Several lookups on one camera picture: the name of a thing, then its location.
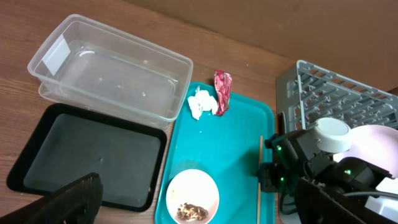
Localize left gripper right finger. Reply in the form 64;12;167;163
294;179;397;224

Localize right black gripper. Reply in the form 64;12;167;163
257;162;299;193

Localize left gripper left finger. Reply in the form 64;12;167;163
1;172;103;224

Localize wooden chopstick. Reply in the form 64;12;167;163
256;136;264;224

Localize pink round plate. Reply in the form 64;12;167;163
333;125;397;177

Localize white napkin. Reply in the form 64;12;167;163
187;86;218;120

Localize red snack wrapper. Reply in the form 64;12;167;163
214;70;233;116

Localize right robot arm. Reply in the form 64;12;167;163
257;129;397;223

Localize grey dishwasher rack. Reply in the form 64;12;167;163
275;59;398;224

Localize teal serving tray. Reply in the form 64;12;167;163
154;93;275;224

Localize black plastic tray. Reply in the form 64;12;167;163
6;103;167;212

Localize pink bowl with food scraps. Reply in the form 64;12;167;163
165;169;220;224

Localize food scraps in bowl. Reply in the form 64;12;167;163
177;203;208;221

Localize clear plastic storage bin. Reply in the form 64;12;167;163
27;14;193;129

